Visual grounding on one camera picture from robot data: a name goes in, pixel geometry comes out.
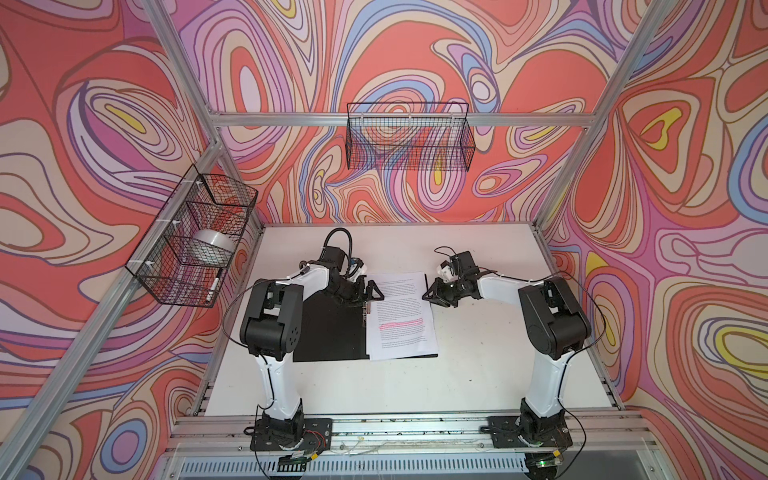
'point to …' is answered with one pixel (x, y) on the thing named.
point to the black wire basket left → (188, 253)
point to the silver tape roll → (216, 238)
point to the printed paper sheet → (400, 325)
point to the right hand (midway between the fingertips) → (427, 302)
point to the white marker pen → (214, 283)
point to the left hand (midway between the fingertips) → (374, 297)
